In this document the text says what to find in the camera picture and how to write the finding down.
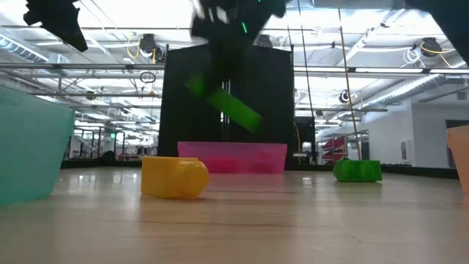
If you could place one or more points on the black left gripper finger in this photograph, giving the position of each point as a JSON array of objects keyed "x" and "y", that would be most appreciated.
[{"x": 69, "y": 33}]

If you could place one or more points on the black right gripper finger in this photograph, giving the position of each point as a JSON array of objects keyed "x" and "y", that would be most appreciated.
[{"x": 229, "y": 58}]

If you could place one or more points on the long green toy block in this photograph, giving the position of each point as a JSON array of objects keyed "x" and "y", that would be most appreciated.
[{"x": 234, "y": 108}]

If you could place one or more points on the small yellow toy block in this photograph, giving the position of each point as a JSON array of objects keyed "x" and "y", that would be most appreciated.
[{"x": 174, "y": 177}]

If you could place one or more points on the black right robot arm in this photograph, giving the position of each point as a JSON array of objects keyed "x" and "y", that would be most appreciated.
[{"x": 450, "y": 22}]

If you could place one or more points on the red translucent plastic bin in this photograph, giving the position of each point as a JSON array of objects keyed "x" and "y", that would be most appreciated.
[{"x": 238, "y": 157}]

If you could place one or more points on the teal translucent plastic bin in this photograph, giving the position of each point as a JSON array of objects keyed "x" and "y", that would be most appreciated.
[{"x": 29, "y": 146}]

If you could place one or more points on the red storage rack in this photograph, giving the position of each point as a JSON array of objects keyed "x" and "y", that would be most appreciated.
[{"x": 334, "y": 146}]

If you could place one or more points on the orange translucent plastic bin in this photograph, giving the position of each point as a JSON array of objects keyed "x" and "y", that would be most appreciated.
[{"x": 459, "y": 157}]

